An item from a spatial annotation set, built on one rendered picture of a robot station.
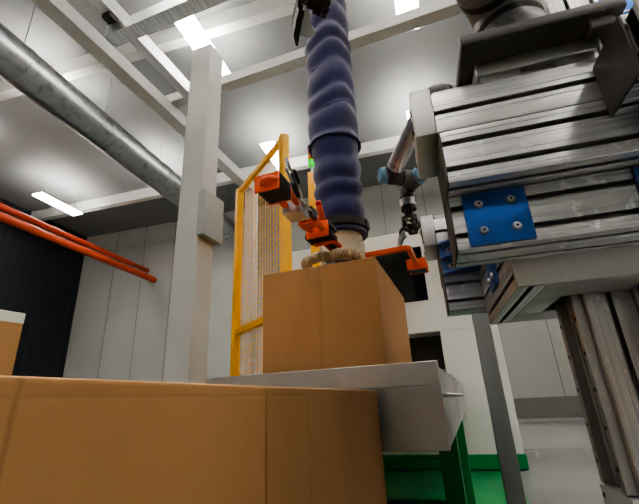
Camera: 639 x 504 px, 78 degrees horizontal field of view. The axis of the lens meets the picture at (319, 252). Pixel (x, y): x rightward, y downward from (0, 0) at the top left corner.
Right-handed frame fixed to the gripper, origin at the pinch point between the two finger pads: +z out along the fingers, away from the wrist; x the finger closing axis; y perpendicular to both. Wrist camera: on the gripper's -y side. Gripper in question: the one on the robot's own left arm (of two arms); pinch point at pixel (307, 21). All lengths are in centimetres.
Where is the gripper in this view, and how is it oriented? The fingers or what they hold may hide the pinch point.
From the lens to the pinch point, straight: 104.4
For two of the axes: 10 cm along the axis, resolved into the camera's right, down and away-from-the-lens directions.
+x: -4.7, 3.4, 8.2
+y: 8.8, 1.3, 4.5
